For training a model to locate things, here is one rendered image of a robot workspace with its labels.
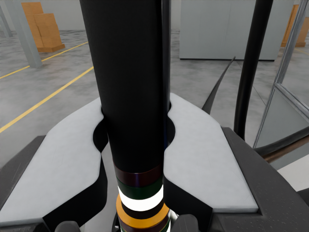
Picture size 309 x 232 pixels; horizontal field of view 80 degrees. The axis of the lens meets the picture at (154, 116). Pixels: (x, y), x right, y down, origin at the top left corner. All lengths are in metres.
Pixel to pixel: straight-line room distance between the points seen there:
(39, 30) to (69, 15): 6.17
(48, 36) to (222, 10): 5.96
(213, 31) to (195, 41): 0.51
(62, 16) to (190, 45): 10.59
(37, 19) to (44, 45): 0.85
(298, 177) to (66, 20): 14.47
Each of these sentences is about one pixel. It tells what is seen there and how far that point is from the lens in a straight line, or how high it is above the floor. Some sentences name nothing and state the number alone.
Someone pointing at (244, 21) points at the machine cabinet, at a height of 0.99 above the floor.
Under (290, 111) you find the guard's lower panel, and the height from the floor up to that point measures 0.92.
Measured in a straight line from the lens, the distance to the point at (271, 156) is 0.27.
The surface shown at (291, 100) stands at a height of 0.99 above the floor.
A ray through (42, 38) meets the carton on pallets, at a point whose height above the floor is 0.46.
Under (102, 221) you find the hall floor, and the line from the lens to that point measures 1.81.
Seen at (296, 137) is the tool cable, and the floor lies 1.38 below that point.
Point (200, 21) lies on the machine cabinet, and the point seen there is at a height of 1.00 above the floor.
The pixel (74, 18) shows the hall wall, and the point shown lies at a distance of 14.29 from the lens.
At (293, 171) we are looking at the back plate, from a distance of 0.54.
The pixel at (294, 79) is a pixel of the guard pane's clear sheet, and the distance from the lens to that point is 1.44.
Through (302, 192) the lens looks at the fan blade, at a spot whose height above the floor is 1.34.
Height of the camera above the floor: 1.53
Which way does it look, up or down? 32 degrees down
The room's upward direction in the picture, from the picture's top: 2 degrees counter-clockwise
